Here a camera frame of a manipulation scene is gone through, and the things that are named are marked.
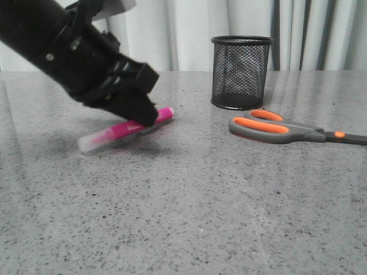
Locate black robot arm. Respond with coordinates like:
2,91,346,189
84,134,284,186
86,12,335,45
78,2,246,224
1,1,159,126

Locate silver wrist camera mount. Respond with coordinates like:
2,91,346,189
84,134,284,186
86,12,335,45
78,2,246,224
92,0,136,21

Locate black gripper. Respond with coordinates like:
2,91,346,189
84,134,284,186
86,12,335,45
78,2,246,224
28,17,161,127

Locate grey curtain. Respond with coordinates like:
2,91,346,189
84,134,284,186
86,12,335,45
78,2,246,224
0,0,367,72

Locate black mesh pen holder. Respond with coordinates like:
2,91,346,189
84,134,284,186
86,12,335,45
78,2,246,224
211,36,274,110

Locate grey orange scissors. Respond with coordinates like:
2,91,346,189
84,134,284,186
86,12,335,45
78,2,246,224
229,109,366,146

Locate pink highlighter pen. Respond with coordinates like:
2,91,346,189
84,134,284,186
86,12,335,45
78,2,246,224
77,107,174,153

